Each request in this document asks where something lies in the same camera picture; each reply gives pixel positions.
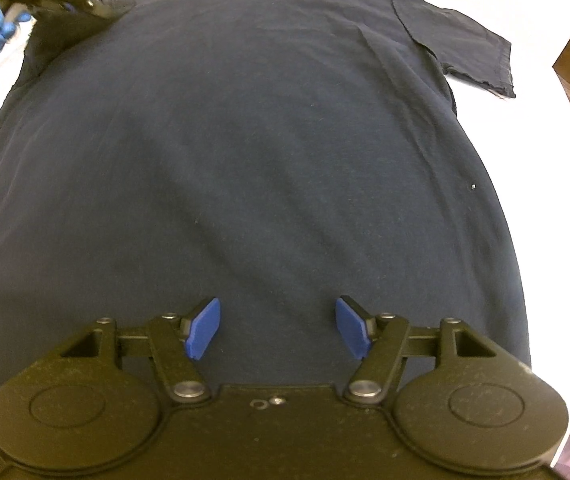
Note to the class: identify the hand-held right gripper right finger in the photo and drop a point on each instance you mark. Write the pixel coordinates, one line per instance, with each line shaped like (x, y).
(352, 327)

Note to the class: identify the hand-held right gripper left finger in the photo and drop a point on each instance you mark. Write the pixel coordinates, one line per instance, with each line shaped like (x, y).
(204, 327)

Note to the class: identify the navy blue t-shirt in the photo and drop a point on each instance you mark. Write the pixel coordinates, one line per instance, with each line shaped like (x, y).
(265, 160)

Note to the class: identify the white tablecloth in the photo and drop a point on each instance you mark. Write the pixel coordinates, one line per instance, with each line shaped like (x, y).
(540, 160)

